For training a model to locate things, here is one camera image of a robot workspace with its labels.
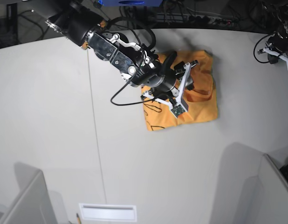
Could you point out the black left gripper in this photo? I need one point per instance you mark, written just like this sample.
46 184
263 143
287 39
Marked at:
276 45

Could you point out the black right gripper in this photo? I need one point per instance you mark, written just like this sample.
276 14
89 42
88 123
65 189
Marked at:
164 81

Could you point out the yellow-orange T-shirt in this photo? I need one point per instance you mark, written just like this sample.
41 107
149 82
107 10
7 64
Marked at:
202 100

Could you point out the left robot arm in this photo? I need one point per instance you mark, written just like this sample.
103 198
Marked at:
278 9

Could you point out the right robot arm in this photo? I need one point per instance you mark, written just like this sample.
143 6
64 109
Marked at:
138 64

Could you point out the white power strip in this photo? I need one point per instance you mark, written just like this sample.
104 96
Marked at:
190 18

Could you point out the purple box with blue oval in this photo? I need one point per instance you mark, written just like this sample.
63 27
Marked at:
137 3

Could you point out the grey right partition panel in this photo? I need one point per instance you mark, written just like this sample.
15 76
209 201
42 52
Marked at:
273 181

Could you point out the grey partition panel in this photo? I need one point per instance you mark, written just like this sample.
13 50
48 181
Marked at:
273 181
32 205

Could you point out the white slotted tray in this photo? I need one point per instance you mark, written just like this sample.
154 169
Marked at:
110 213

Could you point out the pencil on table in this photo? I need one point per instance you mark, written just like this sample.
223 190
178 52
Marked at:
78 219

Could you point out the grey left partition panel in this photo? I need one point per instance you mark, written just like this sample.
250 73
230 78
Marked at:
32 205

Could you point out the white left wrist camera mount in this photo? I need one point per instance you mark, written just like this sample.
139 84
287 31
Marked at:
281 53

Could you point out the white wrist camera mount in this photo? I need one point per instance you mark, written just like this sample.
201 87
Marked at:
176 105
281 53

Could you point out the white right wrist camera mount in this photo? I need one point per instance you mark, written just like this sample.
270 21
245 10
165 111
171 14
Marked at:
176 105

